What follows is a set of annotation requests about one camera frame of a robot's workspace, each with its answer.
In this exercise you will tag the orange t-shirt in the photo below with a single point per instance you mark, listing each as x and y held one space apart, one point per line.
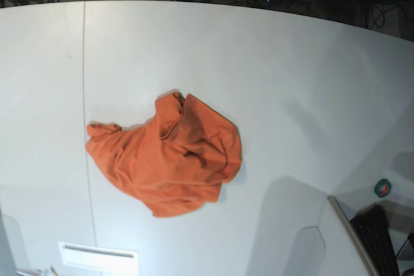
176 162

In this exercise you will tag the green tape roll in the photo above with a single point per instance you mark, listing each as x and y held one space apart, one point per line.
383 188

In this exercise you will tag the black keyboard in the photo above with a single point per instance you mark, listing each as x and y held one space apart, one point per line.
372 228

